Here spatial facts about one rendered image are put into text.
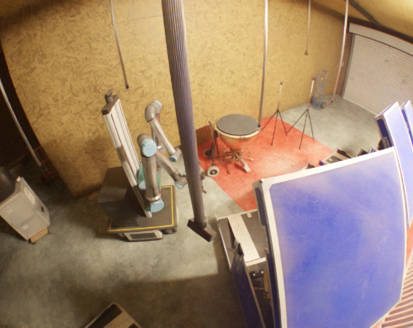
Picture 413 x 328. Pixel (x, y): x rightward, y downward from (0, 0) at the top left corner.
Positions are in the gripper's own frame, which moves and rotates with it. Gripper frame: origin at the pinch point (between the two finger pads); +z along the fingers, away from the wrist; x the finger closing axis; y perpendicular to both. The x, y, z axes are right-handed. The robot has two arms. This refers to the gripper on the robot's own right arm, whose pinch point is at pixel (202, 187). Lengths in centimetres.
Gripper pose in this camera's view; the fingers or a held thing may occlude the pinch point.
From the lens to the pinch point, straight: 204.9
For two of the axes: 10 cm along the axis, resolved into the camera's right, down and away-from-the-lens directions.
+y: -8.6, 4.9, 1.2
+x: 3.1, 7.0, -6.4
